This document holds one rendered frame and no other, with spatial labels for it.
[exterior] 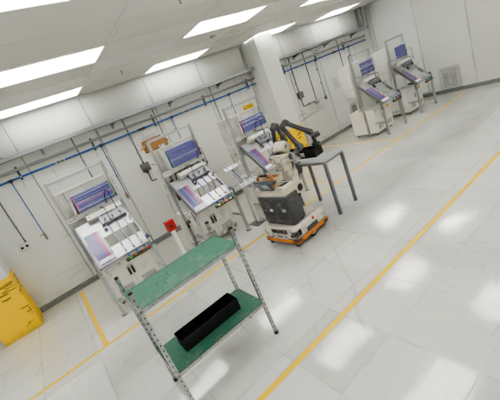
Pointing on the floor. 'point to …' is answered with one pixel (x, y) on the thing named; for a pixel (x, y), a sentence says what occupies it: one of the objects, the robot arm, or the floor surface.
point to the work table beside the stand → (328, 174)
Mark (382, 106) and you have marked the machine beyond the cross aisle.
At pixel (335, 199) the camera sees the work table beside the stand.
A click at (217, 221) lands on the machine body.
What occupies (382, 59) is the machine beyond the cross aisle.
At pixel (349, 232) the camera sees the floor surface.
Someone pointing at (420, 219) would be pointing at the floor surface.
